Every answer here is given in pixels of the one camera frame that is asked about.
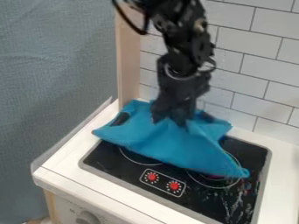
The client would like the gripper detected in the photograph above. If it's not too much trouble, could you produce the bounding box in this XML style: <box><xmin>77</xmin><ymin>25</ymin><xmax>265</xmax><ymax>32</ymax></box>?
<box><xmin>148</xmin><ymin>54</ymin><xmax>214</xmax><ymax>128</ymax></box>

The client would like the blue cloth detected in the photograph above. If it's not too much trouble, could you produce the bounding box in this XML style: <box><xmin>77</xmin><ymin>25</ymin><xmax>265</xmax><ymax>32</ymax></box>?
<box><xmin>91</xmin><ymin>99</ymin><xmax>252</xmax><ymax>179</ymax></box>

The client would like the toy stove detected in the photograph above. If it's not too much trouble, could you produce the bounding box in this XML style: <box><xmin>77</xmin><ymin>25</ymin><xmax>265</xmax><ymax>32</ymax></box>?
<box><xmin>78</xmin><ymin>134</ymin><xmax>273</xmax><ymax>224</ymax></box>

